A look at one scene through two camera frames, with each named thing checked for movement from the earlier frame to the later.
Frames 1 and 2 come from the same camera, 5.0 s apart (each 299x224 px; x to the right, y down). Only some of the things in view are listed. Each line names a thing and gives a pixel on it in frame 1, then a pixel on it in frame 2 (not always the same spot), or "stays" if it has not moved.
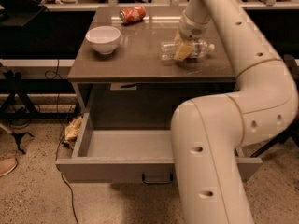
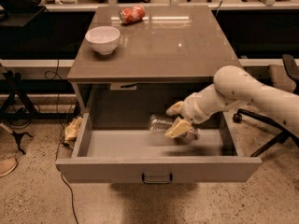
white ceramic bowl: [104, 39] stays
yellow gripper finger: [184, 50] to [178, 128]
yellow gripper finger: [177, 37] to [176, 108]
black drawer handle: [158, 182] stays
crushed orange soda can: [132, 15] stays
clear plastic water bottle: [202, 49] to [162, 124]
